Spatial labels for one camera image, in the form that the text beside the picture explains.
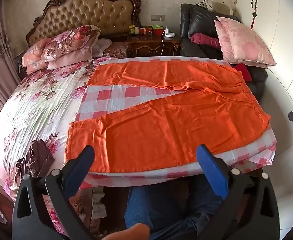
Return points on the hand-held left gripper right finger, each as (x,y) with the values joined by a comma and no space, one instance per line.
(211,170)

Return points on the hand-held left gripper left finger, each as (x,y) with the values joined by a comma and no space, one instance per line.
(83,168)

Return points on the orange pants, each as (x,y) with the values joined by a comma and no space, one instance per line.
(161,130)

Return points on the person's left hand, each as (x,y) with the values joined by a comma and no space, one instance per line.
(129,232)

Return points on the dark maroon cloth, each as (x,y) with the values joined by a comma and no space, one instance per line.
(37,158)

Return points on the person's legs in jeans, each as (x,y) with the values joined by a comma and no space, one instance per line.
(166,205)

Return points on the red cloth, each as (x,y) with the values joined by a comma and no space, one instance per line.
(244,71)

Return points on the white wardrobe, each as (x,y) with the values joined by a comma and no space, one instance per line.
(269,42)

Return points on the pink white checkered bed sheet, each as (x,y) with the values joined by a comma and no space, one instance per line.
(106,97)

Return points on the floral bedspread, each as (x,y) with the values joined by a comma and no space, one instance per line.
(36,100)

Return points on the pink square cushion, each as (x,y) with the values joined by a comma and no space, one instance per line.
(220,37)
(246,42)

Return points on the maroon bolster roll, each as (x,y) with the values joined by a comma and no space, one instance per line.
(206,40)

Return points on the pink floral bed pillow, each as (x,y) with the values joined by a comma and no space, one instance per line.
(36,55)

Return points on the black leather armchair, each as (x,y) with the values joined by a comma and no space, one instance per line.
(199,20)

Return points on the carved wooden nightstand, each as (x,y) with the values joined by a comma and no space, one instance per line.
(149,46)

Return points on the white charging device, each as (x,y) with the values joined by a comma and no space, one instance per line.
(170,34)

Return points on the clothes hangers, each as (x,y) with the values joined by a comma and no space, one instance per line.
(205,5)

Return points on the yellow jar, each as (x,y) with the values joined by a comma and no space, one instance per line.
(133,30)

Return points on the red bowl with green lid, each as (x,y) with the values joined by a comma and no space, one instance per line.
(158,30)

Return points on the red jar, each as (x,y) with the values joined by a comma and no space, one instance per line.
(146,31)

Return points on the tufted carved wooden headboard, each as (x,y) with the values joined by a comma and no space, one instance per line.
(86,12)

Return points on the wall socket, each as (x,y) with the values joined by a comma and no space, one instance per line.
(157,17)

